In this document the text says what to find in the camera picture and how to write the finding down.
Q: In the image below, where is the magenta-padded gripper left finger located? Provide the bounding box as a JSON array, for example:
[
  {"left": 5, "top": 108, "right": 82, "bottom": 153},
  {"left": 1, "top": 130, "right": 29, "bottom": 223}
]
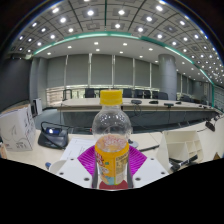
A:
[{"left": 54, "top": 145, "right": 99, "bottom": 189}]

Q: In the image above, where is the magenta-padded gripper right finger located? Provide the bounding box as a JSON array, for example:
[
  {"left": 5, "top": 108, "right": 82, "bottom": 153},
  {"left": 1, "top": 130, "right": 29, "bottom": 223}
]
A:
[{"left": 126, "top": 145, "right": 170, "bottom": 189}]

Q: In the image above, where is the yellow-capped clear drink bottle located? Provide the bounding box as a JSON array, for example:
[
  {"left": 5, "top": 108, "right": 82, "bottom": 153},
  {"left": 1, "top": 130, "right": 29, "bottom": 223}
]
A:
[{"left": 91, "top": 89, "right": 131, "bottom": 187}]

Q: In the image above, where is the white paper sheet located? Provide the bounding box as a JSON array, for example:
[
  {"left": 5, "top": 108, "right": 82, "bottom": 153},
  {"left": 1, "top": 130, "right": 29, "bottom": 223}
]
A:
[{"left": 59, "top": 137, "right": 98, "bottom": 161}]

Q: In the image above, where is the long curved conference desk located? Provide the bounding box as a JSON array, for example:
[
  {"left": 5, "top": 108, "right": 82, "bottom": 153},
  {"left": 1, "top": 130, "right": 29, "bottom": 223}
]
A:
[{"left": 49, "top": 97, "right": 221, "bottom": 135}]

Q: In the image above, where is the row of black office chairs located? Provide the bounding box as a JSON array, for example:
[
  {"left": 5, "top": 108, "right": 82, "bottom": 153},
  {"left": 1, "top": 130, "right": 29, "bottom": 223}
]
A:
[{"left": 61, "top": 87, "right": 214, "bottom": 105}]

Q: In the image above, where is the white cardboard box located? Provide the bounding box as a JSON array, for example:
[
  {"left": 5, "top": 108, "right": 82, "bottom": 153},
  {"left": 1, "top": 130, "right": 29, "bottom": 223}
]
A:
[{"left": 0, "top": 103, "right": 37, "bottom": 153}]

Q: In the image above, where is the black gooseneck table microphone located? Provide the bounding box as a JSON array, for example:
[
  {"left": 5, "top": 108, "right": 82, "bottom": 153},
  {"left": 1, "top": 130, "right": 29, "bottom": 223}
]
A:
[{"left": 204, "top": 120, "right": 217, "bottom": 132}]

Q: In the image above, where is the group of round ceiling lights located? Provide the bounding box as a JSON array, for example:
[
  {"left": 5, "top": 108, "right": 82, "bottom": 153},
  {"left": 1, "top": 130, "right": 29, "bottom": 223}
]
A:
[{"left": 13, "top": 0, "right": 224, "bottom": 84}]

